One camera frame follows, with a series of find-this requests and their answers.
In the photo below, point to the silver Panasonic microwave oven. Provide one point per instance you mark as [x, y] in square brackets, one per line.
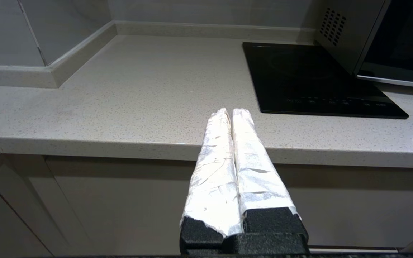
[339, 43]

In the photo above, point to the black induction cooktop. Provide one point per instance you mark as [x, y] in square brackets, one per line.
[317, 79]

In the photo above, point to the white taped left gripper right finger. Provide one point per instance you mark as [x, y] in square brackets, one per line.
[256, 172]

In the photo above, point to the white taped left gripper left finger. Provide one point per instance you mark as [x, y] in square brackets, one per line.
[213, 179]

